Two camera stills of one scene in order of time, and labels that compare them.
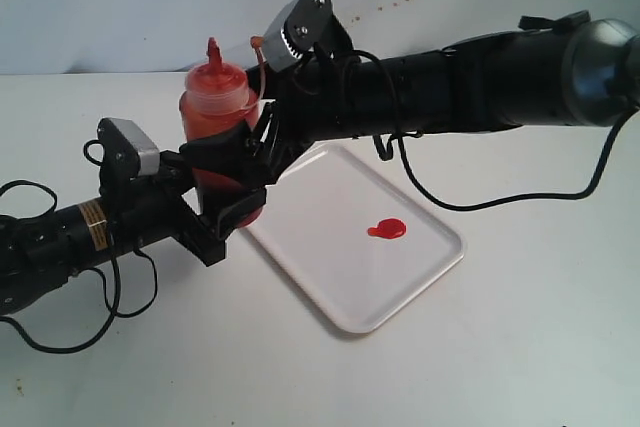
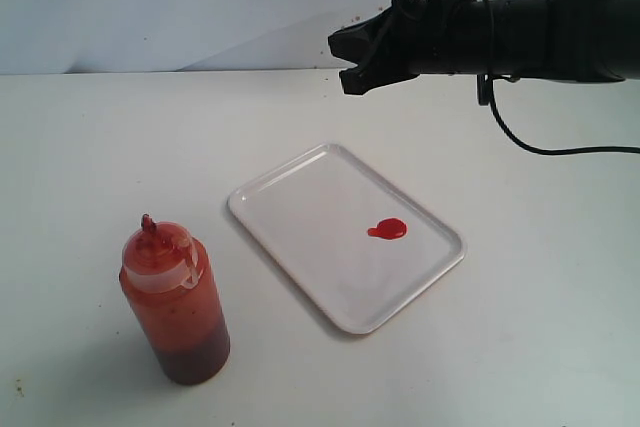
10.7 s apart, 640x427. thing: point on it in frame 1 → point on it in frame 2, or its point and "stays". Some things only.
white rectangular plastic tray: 359,244 stays
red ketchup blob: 388,228 stays
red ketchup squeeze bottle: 217,99 → 176,295
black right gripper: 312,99 → 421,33
